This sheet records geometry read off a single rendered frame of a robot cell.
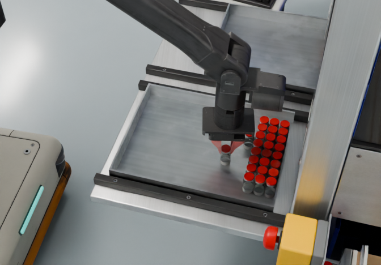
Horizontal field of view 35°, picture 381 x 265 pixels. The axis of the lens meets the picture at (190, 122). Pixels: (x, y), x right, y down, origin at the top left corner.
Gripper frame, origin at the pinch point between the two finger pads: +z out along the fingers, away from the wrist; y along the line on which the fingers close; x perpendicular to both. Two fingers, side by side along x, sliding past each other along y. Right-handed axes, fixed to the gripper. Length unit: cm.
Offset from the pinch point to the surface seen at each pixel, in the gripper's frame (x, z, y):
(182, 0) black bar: 54, 3, -11
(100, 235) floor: 34, 93, -39
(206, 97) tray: 16.2, 1.7, -4.1
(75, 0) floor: 171, 94, -69
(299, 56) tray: 33.5, 4.1, 18.9
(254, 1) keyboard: 64, 11, 10
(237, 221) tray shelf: -14.6, 4.5, 2.4
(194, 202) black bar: -11.6, 2.8, -6.2
